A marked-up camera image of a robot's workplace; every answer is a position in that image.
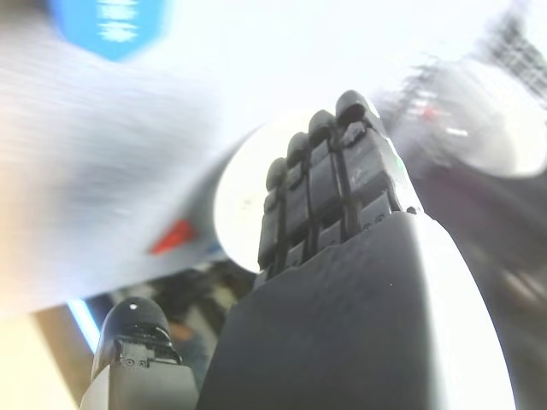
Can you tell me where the silver wire dish rack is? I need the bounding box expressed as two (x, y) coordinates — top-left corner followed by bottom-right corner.
(469, 0), (547, 99)

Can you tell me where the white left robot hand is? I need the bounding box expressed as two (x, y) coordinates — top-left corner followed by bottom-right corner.
(80, 89), (518, 410)

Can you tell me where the blue hexagonal block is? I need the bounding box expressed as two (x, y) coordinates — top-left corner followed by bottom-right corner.
(46, 0), (168, 63)

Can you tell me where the red triangle block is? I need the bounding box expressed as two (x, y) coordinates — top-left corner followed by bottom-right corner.
(148, 219), (198, 256)

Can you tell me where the toy cupcake with strawberry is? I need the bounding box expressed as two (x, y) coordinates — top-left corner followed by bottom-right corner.
(399, 63), (444, 129)

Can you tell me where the white light strip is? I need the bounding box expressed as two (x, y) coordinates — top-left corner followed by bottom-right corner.
(69, 297), (103, 355)

